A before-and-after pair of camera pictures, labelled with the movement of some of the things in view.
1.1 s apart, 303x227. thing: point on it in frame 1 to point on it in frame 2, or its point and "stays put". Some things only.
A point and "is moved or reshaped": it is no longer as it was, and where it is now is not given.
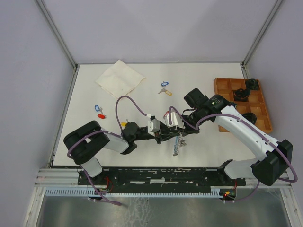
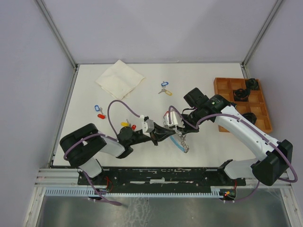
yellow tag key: x=123 y=124 stays put
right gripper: x=187 y=130 stays put
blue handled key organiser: x=179 y=142 is moved or reshaped
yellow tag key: x=166 y=91 stays put
